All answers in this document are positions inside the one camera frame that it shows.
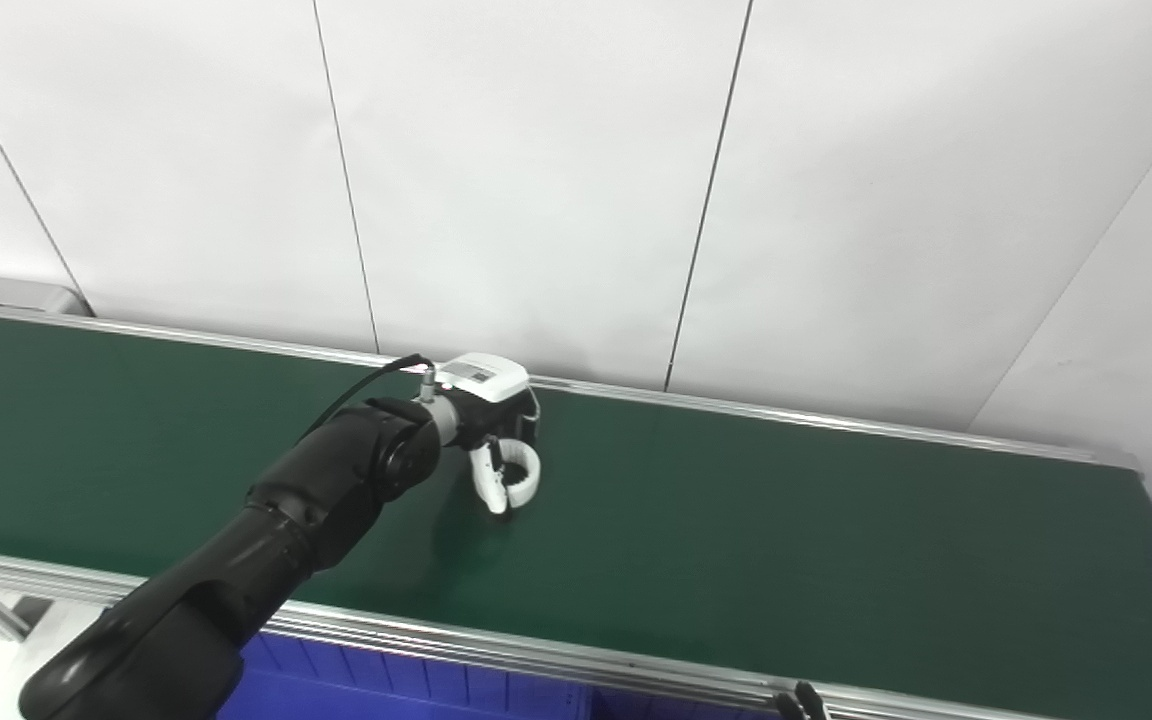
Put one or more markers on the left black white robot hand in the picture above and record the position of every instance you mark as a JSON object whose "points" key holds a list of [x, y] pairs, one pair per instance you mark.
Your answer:
{"points": [[486, 385]]}

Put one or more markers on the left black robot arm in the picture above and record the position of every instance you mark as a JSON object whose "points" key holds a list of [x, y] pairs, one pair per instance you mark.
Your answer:
{"points": [[286, 520]]}

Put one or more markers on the green conveyor belt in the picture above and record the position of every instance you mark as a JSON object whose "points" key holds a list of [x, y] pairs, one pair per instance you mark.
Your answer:
{"points": [[436, 640], [736, 520]]}

